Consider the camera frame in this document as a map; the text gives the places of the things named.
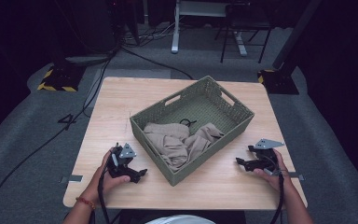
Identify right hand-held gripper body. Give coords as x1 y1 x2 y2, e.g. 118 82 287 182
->
247 138 285 173

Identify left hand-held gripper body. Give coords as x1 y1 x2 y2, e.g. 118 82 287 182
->
106 142 138 179

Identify beige shorts with black drawstring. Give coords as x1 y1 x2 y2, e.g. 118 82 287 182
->
143 118 226 174

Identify green woven basket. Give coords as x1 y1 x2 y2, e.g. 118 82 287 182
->
129 75 255 188

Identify person's left hand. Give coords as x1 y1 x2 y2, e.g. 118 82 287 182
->
82 149 131 205

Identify person's right hand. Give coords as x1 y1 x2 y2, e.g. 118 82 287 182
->
253 148 294 192

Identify grey tape strip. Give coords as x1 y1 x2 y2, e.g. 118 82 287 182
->
287 171 306 182
59 175 84 185

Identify yellow black striped stand base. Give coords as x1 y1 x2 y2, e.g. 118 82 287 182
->
256 68 300 95
36 63 87 93

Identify slanted black stand pole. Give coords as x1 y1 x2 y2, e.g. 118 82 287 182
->
271 0 324 71

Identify black chair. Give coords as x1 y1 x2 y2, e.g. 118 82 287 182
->
213 2 275 65

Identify left hand-held gripper cable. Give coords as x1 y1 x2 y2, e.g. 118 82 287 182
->
97 166 112 224

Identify hand-held gripper cable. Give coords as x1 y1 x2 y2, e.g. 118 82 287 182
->
97 166 112 224
268 154 286 224

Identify right hand-held gripper cable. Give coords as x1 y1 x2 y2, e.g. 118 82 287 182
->
268 154 286 224

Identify red bead bracelet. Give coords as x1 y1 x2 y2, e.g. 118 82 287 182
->
76 196 97 211

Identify long black floor cable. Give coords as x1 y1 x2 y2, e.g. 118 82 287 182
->
0 46 120 224

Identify bundle of floor cables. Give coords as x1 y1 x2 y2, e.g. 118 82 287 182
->
120 21 182 49

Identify white desk frame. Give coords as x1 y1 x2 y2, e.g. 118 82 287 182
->
171 0 249 57

